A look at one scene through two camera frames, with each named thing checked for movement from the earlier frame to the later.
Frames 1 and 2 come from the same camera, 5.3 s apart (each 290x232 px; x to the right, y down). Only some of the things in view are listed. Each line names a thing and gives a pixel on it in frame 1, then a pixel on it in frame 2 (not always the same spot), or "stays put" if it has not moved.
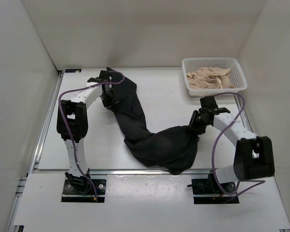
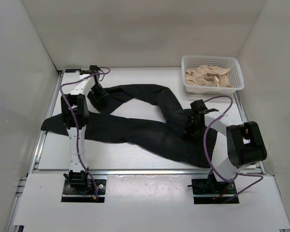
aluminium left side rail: [35, 154] stays put
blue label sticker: [72, 70] stays put
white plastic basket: [209, 76] stays put
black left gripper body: [109, 98] to [98, 93]
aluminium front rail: [124, 171] stays put
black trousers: [175, 149] to [183, 145]
